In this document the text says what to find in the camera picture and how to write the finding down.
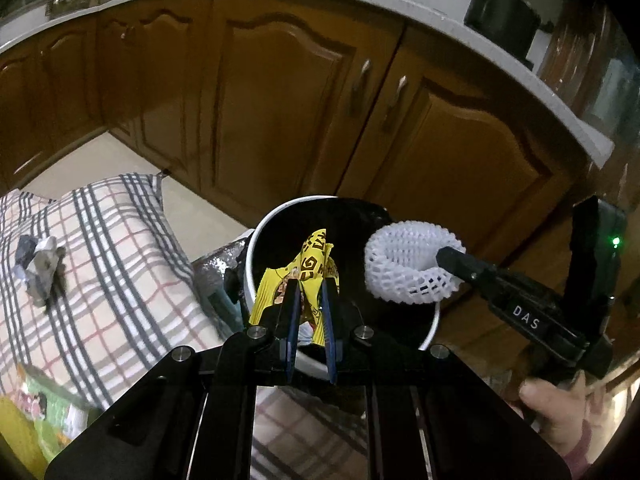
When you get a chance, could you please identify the person's right hand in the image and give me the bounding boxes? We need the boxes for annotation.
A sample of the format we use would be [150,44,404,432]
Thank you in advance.
[517,372,608,458]

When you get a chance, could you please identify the yellow packet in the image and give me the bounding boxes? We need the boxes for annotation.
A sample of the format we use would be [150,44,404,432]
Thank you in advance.
[0,395,48,480]

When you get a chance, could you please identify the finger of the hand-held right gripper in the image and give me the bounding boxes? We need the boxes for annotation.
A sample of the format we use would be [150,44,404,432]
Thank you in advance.
[435,245,591,362]

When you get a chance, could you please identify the large brown glass jar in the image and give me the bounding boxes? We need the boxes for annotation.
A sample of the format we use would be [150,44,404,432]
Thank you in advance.
[540,5,631,121]

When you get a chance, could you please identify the green printed carton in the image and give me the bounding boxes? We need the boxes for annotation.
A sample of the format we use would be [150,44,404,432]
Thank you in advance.
[15,365,101,463]

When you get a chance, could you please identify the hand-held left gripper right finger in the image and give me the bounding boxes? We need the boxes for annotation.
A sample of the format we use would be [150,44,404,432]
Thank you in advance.
[320,280,573,480]

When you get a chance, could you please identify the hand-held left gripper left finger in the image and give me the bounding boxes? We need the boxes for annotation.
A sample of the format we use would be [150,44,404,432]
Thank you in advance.
[44,280,303,480]

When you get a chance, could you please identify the white bin with black liner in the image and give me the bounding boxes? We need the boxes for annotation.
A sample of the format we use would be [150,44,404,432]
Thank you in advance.
[243,195,443,381]

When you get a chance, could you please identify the plaid blanket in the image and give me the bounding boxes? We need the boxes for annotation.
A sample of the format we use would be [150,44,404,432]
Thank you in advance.
[0,172,368,480]

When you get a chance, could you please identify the yellow snack wrapper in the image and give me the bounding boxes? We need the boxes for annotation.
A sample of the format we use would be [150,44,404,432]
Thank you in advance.
[248,228,342,348]

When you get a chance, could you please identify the grey white wrapper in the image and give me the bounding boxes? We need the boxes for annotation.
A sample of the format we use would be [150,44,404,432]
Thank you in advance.
[15,235,68,311]

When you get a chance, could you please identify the black cooking pot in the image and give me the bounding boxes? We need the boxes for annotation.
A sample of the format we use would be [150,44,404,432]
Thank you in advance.
[462,0,543,61]

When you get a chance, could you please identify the metal cabinet door handle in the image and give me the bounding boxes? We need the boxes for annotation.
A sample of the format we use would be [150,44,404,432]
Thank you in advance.
[382,75,408,133]
[350,59,373,116]

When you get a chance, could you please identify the white foam fruit net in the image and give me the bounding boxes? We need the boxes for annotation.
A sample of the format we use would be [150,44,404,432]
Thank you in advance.
[364,219,468,305]

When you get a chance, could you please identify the silver foil mat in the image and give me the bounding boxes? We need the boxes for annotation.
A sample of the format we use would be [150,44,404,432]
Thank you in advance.
[192,230,256,341]

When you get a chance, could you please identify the brown wooden cabinet door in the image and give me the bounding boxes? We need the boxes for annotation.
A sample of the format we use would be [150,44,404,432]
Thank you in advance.
[340,25,591,271]
[200,0,406,231]
[0,25,103,193]
[97,0,213,183]

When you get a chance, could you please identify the wooden kitchen cabinets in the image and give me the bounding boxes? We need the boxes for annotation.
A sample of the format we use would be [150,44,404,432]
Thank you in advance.
[0,0,616,168]

